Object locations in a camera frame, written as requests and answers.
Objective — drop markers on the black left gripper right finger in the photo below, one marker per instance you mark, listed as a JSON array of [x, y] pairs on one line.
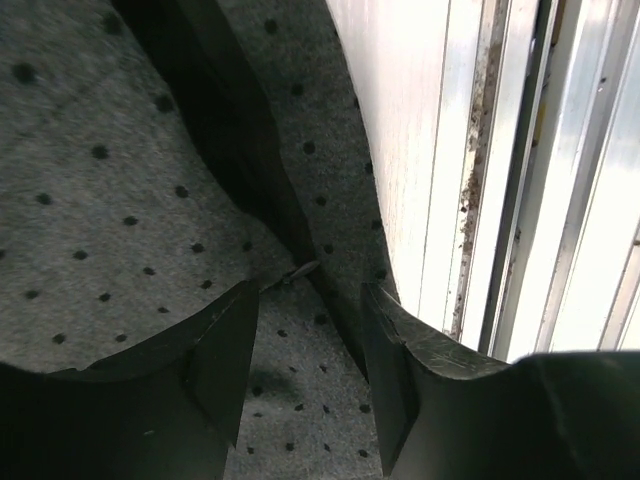
[[444, 411]]

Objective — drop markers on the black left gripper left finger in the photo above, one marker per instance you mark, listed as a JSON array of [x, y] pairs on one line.
[[166, 408]]

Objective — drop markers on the grey polka dot skirt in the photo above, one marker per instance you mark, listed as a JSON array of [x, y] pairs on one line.
[[112, 227]]

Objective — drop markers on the aluminium table rail frame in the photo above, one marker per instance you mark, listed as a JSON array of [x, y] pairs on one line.
[[545, 252]]

